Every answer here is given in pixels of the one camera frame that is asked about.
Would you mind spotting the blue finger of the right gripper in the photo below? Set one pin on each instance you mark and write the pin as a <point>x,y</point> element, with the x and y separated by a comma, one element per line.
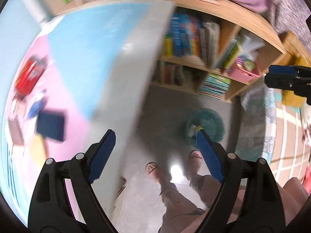
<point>282,70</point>

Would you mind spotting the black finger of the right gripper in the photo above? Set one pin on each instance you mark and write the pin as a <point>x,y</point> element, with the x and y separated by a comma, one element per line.
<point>283,82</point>

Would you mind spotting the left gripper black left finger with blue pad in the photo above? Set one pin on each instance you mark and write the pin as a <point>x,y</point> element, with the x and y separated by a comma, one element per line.
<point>63,199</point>

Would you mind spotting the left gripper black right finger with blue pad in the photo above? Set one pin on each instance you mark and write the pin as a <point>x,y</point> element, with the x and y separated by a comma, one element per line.
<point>248,199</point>

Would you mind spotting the yellow round lid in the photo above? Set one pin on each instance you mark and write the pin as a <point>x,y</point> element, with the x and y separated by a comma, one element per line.
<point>38,150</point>

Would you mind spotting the dark navy box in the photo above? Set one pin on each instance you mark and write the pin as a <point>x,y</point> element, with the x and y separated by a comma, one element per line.
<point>51,124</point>

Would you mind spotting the red drink can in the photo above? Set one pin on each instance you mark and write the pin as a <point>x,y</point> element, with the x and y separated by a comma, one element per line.
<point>29,75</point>

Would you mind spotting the white cardboard box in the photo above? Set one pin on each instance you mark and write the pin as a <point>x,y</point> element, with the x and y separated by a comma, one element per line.
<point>16,132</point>

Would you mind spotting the blue plastic wrapper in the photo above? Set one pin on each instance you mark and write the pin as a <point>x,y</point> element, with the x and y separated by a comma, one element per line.
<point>36,107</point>

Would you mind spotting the teal trash basket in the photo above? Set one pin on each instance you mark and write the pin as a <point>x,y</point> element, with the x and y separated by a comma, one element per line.
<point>210,121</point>

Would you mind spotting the pink plastic basket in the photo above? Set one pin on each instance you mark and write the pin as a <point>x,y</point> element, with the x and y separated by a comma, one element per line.
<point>238,73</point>

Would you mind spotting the person right foot sandal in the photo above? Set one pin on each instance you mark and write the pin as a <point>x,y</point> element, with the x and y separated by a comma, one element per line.
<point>194,162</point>

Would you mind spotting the person foot sandal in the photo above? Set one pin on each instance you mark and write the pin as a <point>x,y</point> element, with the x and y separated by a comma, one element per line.
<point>155,172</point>
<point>194,162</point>

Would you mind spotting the wooden bookshelf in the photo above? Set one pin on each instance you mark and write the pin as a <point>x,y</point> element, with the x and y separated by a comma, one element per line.
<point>202,42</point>

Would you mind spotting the person left foot sandal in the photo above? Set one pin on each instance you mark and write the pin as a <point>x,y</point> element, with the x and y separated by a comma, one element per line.
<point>155,172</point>

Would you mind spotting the pink blue marathon towel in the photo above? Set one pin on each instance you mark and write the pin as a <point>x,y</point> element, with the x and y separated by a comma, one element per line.
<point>78,50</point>

